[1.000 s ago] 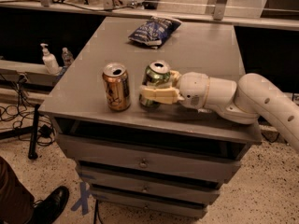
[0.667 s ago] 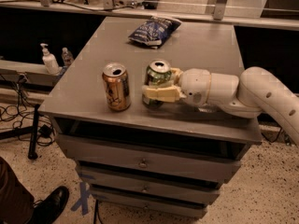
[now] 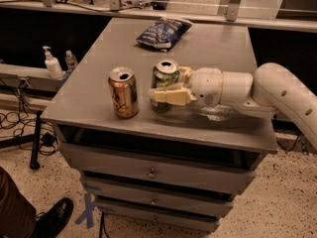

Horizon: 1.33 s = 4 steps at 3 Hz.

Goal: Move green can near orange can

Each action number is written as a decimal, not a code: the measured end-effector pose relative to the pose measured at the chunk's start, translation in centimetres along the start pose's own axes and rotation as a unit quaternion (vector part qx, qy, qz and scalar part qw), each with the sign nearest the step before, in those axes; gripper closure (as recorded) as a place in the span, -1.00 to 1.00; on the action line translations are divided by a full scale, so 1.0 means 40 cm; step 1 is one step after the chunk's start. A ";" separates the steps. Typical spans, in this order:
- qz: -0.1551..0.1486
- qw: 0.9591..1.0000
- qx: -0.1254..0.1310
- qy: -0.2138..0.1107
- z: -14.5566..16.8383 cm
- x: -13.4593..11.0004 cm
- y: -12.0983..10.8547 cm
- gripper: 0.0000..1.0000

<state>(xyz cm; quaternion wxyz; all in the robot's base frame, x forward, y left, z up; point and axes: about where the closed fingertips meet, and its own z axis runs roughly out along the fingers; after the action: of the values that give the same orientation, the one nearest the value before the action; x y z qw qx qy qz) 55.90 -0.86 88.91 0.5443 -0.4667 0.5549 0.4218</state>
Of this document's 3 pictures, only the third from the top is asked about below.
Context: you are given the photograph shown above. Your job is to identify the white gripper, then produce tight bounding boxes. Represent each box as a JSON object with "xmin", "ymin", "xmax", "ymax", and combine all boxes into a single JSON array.
[{"xmin": 148, "ymin": 66, "xmax": 223, "ymax": 107}]

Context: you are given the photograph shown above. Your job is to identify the green soda can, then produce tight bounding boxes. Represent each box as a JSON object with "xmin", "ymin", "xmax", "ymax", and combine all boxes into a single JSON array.
[{"xmin": 151, "ymin": 59, "xmax": 179, "ymax": 113}]

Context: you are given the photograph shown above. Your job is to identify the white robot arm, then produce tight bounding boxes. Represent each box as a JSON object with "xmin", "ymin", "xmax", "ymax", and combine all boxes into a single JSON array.
[{"xmin": 148, "ymin": 62, "xmax": 317, "ymax": 148}]

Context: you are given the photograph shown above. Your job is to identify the orange soda can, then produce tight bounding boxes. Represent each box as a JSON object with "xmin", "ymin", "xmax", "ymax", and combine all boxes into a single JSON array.
[{"xmin": 108, "ymin": 66, "xmax": 139, "ymax": 118}]

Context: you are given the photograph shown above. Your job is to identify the blue chip bag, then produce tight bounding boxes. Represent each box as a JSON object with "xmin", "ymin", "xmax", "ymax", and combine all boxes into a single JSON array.
[{"xmin": 136, "ymin": 17, "xmax": 192, "ymax": 52}]

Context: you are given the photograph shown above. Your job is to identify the grey drawer cabinet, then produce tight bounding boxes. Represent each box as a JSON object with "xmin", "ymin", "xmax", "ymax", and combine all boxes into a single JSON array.
[{"xmin": 43, "ymin": 18, "xmax": 277, "ymax": 232}]

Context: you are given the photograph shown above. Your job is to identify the top grey drawer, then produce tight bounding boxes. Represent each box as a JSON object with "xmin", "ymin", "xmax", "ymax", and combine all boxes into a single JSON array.
[{"xmin": 59, "ymin": 143, "xmax": 255, "ymax": 194}]

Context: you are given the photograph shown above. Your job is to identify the grey drawer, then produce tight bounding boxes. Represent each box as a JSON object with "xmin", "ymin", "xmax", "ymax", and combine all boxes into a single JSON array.
[
  {"xmin": 59, "ymin": 143, "xmax": 255, "ymax": 194},
  {"xmin": 95, "ymin": 198, "xmax": 219, "ymax": 232},
  {"xmin": 80, "ymin": 176, "xmax": 233, "ymax": 217}
]

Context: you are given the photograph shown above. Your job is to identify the clear plastic water bottle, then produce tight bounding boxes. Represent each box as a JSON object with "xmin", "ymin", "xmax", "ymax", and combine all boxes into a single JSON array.
[{"xmin": 65, "ymin": 51, "xmax": 78, "ymax": 71}]

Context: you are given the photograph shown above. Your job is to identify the grey metal railing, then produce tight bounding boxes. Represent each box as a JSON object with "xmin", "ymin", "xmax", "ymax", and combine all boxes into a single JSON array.
[{"xmin": 0, "ymin": 0, "xmax": 317, "ymax": 33}]

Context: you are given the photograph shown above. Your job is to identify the middle grey drawer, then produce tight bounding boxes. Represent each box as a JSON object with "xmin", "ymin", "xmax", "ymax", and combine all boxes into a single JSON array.
[{"xmin": 80, "ymin": 176, "xmax": 233, "ymax": 217}]

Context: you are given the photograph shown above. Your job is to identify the white pump bottle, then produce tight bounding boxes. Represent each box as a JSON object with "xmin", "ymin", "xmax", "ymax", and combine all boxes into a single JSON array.
[{"xmin": 43, "ymin": 46, "xmax": 62, "ymax": 79}]

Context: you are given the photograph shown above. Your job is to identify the bottom grey drawer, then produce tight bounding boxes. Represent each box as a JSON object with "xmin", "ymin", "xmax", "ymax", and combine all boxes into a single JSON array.
[{"xmin": 95, "ymin": 198, "xmax": 219, "ymax": 232}]

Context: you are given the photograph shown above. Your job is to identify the black stand leg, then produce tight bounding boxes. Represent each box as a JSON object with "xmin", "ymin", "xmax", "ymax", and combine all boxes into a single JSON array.
[{"xmin": 30, "ymin": 111, "xmax": 42, "ymax": 170}]

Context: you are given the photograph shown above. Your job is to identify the black leather shoe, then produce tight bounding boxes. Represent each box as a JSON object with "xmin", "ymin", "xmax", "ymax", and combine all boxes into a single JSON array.
[{"xmin": 29, "ymin": 197, "xmax": 73, "ymax": 238}]

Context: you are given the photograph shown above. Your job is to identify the brown trouser leg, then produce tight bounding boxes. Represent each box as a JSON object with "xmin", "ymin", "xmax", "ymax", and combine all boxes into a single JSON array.
[{"xmin": 0, "ymin": 168, "xmax": 36, "ymax": 238}]

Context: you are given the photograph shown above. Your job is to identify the black floor cables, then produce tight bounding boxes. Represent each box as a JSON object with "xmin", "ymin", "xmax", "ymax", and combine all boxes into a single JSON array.
[{"xmin": 0, "ymin": 77, "xmax": 59, "ymax": 157}]

